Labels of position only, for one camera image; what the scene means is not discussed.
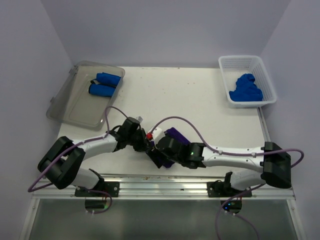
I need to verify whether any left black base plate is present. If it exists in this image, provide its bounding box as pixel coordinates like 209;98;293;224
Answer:
74;181;120;198

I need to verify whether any rolled blue towel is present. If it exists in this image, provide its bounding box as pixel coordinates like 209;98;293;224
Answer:
88;84;116;97
95;72;121;88

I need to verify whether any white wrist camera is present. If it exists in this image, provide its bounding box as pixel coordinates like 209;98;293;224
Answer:
146;127;166;145
136;116;143;123

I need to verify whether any rolled blue towel lower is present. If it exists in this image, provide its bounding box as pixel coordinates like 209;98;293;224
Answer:
88;84;116;97

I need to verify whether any aluminium mounting rail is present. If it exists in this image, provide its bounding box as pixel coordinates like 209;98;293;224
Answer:
31;174;296;200

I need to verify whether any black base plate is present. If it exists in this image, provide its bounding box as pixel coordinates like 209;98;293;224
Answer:
206;180;244;198
74;181;120;198

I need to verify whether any purple towel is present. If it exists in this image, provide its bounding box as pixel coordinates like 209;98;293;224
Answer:
160;127;191;169

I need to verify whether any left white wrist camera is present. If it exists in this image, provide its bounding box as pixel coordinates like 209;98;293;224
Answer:
136;116;143;123

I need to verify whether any white plastic basket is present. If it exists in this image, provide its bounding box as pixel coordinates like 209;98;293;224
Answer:
218;55;277;108

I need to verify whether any crumpled blue towel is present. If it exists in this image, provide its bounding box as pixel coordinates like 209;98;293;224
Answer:
229;73;264;102

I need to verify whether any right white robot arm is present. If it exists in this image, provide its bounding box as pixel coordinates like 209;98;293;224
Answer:
146;133;292;197

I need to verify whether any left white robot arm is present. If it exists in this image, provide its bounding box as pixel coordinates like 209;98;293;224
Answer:
37;117;148;197

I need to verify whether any rolled blue towel upper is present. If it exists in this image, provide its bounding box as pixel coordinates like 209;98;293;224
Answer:
95;72;121;88

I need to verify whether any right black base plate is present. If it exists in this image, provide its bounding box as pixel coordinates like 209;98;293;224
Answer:
206;180;244;198

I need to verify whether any clear plastic bin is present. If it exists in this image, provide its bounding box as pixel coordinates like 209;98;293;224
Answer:
46;61;125;131

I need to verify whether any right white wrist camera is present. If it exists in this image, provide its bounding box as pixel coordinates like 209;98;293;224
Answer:
146;127;166;145

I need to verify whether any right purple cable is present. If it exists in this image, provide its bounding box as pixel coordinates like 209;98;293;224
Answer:
147;116;305;240

